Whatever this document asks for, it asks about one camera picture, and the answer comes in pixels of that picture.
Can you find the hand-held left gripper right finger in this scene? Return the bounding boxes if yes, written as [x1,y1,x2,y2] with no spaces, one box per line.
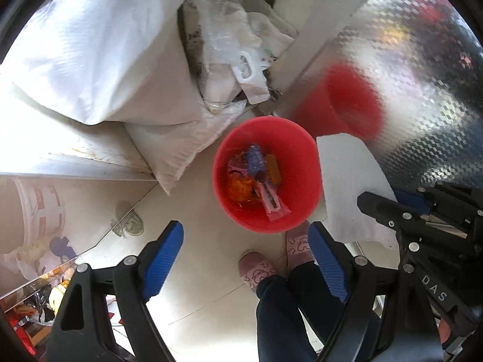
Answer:
[307,222,445,362]

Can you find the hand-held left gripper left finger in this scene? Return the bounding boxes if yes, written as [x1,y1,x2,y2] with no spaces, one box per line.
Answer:
[36,221,185,362]

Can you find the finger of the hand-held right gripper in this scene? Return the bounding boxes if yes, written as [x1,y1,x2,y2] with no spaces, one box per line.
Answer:
[357,192,428,235]
[396,181,483,235]

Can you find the white paper towel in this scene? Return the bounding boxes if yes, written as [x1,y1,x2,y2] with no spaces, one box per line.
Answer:
[316,132,401,249]

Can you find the wrappers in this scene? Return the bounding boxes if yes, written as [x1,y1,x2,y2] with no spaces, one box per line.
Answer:
[245,143,292,223]

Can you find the red plastic bucket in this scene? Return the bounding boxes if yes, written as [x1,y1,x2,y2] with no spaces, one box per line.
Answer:
[212,117,322,233]

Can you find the orange plastic packet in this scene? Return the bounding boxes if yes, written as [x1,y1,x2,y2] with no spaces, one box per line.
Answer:
[226,175,253,201]

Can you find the red chili oil sauce packet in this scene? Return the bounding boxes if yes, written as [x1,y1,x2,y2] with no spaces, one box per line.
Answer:
[264,154,283,185]

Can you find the person's right leg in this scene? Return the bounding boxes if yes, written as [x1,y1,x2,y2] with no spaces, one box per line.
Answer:
[289,259,350,348]

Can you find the pink slipper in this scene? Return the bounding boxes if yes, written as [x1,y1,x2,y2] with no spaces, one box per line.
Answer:
[285,221,317,268]
[238,251,278,298]

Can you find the dark blue trouser legs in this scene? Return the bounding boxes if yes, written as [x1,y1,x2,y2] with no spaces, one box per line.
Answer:
[256,275,321,362]

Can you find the flat white woven sack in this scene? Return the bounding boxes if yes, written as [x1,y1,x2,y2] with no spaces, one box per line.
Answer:
[124,109,250,197]

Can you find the silver foil cabinet door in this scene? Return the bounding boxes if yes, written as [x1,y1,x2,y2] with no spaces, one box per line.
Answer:
[279,0,483,242]

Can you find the crumpled white plastic bag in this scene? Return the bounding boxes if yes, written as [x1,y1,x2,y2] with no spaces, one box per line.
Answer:
[0,241,78,283]

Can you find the white bucket red print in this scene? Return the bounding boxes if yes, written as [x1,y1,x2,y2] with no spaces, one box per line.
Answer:
[0,177,66,253]

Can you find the red plastic packet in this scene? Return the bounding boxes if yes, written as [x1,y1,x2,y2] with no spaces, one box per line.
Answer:
[5,305,38,355]

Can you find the white plastic shopping bag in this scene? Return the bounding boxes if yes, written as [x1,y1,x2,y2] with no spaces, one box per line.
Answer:
[231,47,274,104]

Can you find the white cabinet panel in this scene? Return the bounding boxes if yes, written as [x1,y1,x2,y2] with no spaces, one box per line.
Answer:
[270,0,393,97]

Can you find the bulging white woven sack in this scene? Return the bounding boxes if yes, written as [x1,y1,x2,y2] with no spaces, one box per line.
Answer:
[11,0,216,125]

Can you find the crumpled clear plastic bag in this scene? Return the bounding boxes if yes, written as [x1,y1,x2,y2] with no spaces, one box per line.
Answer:
[177,0,299,114]

